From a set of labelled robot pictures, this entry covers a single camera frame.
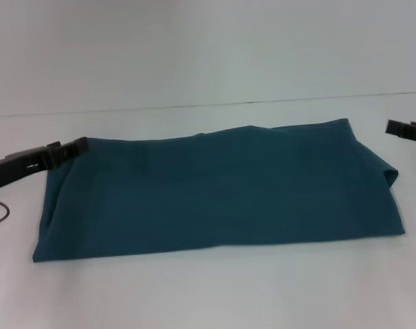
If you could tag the teal t-shirt with FREE print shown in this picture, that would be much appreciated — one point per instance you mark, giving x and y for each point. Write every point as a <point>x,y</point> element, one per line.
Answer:
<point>211,192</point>

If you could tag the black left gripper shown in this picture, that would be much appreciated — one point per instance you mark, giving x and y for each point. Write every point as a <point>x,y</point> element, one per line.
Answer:
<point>15,168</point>

